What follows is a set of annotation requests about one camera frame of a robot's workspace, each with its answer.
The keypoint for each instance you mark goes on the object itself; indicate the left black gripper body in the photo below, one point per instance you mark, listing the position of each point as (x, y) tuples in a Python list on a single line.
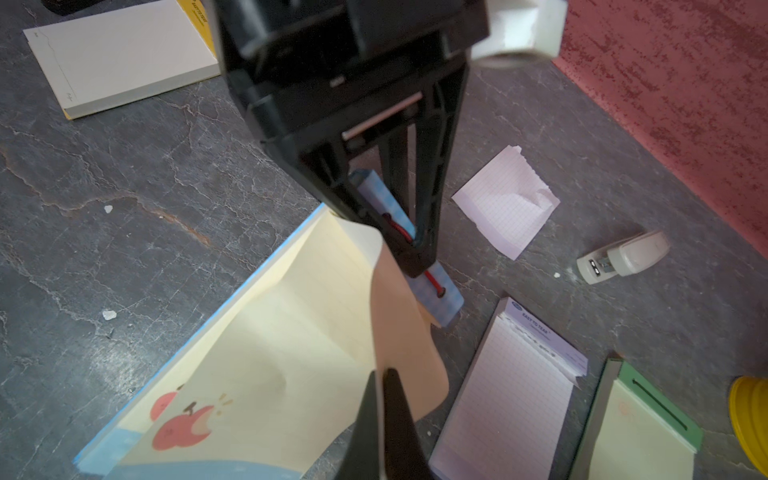
[(320, 82)]

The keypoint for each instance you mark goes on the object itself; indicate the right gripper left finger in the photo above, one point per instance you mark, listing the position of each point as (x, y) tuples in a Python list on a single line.
[(363, 457)]

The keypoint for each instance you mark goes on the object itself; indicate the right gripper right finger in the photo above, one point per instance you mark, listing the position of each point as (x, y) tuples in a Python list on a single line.
[(403, 457)]

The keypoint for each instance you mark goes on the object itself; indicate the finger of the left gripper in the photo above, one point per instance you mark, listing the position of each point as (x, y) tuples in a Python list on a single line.
[(432, 180), (336, 180)]

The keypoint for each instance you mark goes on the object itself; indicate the purple grid memo pad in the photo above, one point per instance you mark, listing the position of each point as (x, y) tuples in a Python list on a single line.
[(509, 413)]

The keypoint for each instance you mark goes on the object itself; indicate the blue-edged beige memo pad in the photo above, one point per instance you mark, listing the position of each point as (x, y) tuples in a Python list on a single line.
[(264, 387)]

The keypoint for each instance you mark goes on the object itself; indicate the yellow-top beige memo pad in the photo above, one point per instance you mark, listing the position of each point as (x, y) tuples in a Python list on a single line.
[(107, 60)]

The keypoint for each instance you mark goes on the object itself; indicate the green memo pad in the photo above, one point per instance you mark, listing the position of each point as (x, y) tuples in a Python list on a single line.
[(634, 432)]

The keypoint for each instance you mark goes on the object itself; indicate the small black device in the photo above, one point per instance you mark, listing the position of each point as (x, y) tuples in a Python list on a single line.
[(67, 7)]

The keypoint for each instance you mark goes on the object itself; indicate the yellow pencil cup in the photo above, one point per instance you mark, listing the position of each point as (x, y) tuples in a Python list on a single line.
[(748, 410)]

